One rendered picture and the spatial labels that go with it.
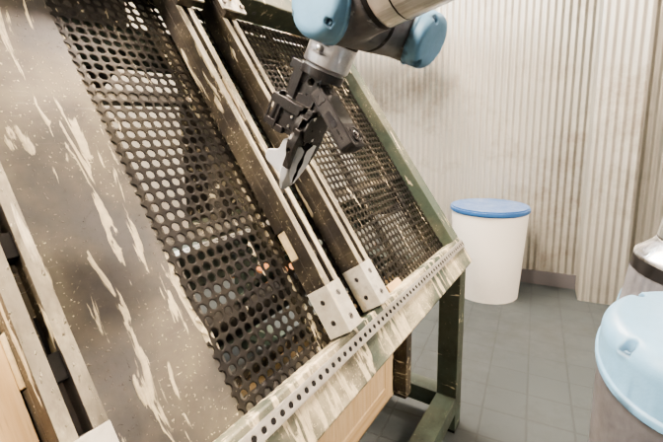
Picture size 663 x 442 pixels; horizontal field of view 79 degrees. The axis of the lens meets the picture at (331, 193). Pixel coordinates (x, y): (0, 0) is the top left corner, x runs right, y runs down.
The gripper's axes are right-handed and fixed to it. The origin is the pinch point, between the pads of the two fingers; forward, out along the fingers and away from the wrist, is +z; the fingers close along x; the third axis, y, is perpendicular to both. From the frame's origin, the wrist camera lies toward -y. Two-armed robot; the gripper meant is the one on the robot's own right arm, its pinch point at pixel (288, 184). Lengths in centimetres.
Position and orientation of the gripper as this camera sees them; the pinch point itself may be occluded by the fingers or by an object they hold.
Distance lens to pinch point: 71.0
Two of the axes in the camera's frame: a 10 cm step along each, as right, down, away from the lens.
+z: -4.0, 8.5, 3.6
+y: -8.0, -5.1, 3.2
